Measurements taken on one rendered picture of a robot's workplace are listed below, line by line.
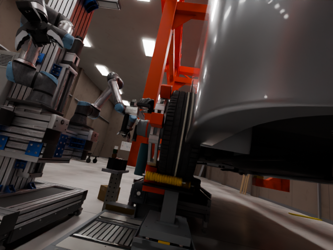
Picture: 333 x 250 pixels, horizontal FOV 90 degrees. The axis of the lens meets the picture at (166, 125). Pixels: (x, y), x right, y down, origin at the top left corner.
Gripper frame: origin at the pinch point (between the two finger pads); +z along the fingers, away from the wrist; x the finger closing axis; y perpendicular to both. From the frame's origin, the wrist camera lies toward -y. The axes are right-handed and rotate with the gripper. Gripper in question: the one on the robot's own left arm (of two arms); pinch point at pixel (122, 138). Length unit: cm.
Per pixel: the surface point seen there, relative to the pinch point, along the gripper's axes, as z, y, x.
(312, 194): 46, -271, 446
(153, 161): -51, 50, 38
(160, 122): -81, 50, 27
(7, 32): 338, -433, -783
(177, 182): -54, 55, 59
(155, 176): -48, 57, 45
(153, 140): -67, 51, 30
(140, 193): -2, 43, 47
